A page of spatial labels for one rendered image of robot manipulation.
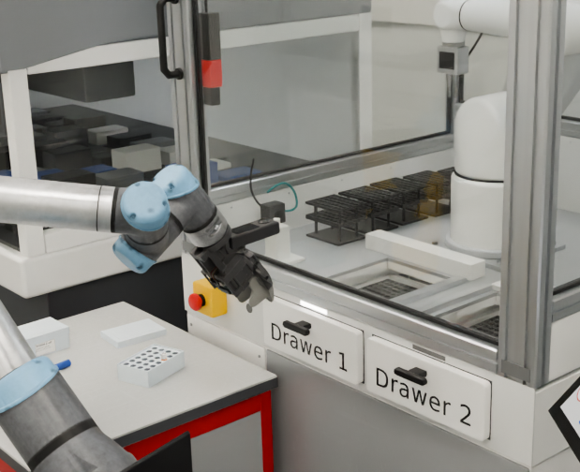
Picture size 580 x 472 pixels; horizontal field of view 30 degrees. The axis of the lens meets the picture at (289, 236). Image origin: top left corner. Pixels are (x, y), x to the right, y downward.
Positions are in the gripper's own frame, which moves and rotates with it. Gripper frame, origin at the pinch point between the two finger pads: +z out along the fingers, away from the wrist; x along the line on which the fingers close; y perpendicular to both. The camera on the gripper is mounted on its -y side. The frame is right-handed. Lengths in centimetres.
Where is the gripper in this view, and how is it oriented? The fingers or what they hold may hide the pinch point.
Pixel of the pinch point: (270, 293)
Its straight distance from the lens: 207.7
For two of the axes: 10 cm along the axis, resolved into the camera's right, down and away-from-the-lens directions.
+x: 6.5, 2.1, -7.3
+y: -6.1, 7.2, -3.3
